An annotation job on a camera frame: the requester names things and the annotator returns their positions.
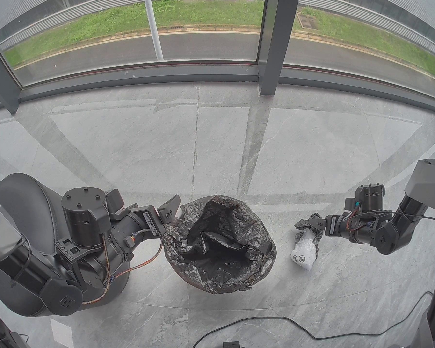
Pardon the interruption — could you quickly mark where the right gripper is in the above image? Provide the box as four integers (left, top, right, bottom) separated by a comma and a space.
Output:
309, 212, 353, 247

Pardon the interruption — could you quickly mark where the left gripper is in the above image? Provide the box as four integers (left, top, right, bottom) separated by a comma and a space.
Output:
110, 194, 182, 254

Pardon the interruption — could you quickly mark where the clear printed wrapper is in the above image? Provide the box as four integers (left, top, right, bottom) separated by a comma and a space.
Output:
291, 229, 318, 271

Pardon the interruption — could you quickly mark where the black plastic bag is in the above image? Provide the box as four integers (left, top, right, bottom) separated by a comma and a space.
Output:
162, 194, 277, 295

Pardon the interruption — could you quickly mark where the window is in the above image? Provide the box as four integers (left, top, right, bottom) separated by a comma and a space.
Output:
0, 0, 435, 113

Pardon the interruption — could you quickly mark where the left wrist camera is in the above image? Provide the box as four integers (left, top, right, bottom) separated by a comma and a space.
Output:
106, 189, 139, 221

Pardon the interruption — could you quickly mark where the black cable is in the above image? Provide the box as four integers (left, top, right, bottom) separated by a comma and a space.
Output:
379, 210, 435, 227
191, 291, 435, 348

